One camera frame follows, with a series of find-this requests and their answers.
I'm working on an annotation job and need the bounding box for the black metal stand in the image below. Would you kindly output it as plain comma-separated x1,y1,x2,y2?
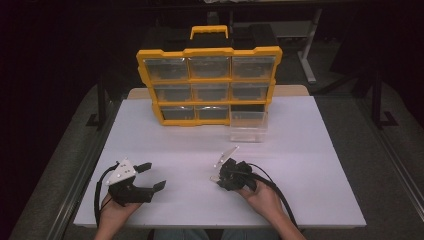
371,66,399,129
85,74,111,129

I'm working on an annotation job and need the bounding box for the person's left hand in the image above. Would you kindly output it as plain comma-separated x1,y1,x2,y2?
99,193,143,234

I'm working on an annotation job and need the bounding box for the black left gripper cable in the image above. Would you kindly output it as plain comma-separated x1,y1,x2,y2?
93,162,120,229

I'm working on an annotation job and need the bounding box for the aluminium rail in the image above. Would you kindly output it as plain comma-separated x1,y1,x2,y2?
54,99,123,240
356,99,424,214

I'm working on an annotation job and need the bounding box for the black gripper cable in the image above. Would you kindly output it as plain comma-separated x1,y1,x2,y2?
248,162,300,230
93,162,120,229

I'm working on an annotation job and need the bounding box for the clear plastic drawer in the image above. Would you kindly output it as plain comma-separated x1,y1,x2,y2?
229,110,269,144

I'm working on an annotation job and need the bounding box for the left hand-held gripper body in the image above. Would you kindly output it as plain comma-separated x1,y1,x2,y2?
105,157,156,206

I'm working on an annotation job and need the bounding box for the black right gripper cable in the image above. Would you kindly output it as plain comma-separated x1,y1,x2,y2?
248,162,300,230

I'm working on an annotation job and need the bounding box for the yellow black drawer organizer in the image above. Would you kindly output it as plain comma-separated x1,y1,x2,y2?
135,24,284,127

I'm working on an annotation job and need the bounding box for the person's right hand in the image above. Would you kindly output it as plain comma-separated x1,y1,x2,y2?
237,179,285,223

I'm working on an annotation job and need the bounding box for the white desk frame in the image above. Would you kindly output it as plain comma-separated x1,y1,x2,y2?
233,8,324,84

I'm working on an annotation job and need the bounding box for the set of clear organizer drawers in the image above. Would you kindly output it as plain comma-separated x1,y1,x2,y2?
143,55,277,121

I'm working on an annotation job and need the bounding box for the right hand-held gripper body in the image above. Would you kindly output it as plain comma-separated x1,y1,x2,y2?
213,145,258,193

